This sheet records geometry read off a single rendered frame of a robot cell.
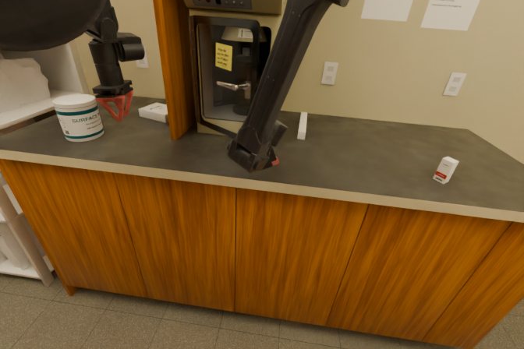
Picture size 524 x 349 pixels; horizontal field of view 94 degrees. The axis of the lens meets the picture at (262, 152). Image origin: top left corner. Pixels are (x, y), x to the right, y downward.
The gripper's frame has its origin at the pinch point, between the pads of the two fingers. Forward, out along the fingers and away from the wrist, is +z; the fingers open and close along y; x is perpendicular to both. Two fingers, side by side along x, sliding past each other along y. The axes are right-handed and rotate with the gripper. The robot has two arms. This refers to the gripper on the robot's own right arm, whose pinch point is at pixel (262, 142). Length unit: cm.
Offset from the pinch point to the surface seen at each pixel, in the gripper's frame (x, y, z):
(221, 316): 56, -85, 26
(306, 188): -8.5, -17.9, -4.8
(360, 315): -13, -93, 16
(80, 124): 62, 27, 7
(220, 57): 4.2, 30.6, 7.4
